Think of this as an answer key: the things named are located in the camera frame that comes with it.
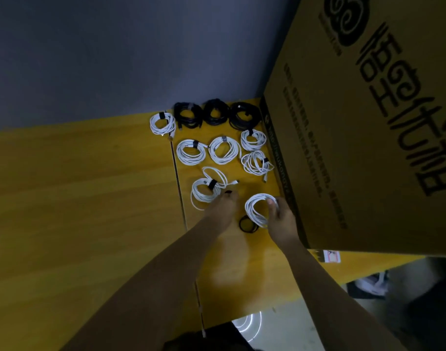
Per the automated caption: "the person's left hand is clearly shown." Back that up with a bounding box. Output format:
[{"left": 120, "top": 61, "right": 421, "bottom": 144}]
[{"left": 201, "top": 188, "right": 241, "bottom": 238}]

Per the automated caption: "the person's right hand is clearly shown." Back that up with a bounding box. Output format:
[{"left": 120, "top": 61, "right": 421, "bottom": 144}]
[{"left": 265, "top": 197, "right": 301, "bottom": 249}]

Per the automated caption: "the group of black cable ties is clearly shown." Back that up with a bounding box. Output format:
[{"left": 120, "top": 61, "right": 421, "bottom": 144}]
[{"left": 238, "top": 215, "right": 261, "bottom": 234}]

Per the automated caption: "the single white cable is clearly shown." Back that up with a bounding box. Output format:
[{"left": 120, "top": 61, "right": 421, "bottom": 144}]
[
  {"left": 243, "top": 192, "right": 280, "bottom": 229},
  {"left": 175, "top": 138, "right": 209, "bottom": 167},
  {"left": 208, "top": 135, "right": 242, "bottom": 165},
  {"left": 149, "top": 111, "right": 178, "bottom": 138},
  {"left": 189, "top": 166, "right": 239, "bottom": 211},
  {"left": 240, "top": 149, "right": 275, "bottom": 183},
  {"left": 240, "top": 128, "right": 268, "bottom": 152}
]

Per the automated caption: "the person's right forearm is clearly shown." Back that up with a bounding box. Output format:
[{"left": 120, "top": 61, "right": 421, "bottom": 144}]
[{"left": 282, "top": 237, "right": 407, "bottom": 351}]

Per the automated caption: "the person's left forearm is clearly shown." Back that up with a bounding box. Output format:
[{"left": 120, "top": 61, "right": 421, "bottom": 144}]
[{"left": 62, "top": 223, "right": 227, "bottom": 351}]

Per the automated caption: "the person's dark clothing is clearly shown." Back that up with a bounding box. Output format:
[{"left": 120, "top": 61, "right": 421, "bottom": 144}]
[{"left": 161, "top": 321, "right": 257, "bottom": 351}]

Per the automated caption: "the small white packet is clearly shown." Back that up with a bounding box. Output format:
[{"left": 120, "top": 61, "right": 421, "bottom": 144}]
[{"left": 322, "top": 249, "right": 343, "bottom": 264}]

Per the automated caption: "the dark object on floor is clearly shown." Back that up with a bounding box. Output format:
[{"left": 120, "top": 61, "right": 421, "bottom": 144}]
[{"left": 346, "top": 270, "right": 392, "bottom": 299}]

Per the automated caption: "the cardboard box with black print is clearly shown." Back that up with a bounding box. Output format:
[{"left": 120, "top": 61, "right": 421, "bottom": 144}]
[{"left": 260, "top": 0, "right": 446, "bottom": 256}]

